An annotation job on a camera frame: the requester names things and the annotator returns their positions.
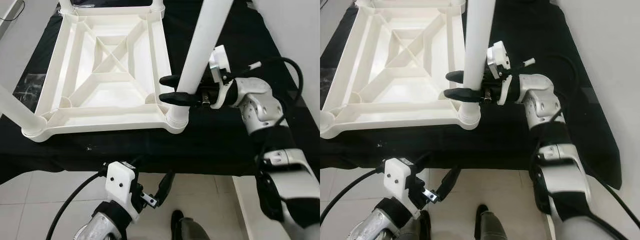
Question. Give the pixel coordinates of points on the grey robot leg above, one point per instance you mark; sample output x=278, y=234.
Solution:
x=192, y=230
x=495, y=225
x=417, y=230

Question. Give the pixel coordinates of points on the clear tape patch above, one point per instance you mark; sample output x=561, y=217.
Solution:
x=326, y=82
x=30, y=87

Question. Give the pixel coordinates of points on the grey robot right leg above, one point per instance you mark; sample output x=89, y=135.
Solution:
x=495, y=225
x=192, y=230

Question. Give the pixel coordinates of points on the black tablecloth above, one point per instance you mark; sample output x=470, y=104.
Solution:
x=225, y=145
x=550, y=30

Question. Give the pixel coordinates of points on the grey robot left leg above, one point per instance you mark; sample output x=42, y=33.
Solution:
x=417, y=230

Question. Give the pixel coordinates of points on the white plastic table leg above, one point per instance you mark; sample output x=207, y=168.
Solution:
x=326, y=125
x=477, y=35
x=456, y=4
x=365, y=3
x=66, y=6
x=17, y=112
x=157, y=5
x=205, y=40

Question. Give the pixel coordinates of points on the white plastic children table top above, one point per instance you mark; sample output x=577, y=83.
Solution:
x=100, y=117
x=400, y=115

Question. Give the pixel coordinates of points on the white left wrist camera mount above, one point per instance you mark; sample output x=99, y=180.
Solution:
x=397, y=177
x=120, y=182

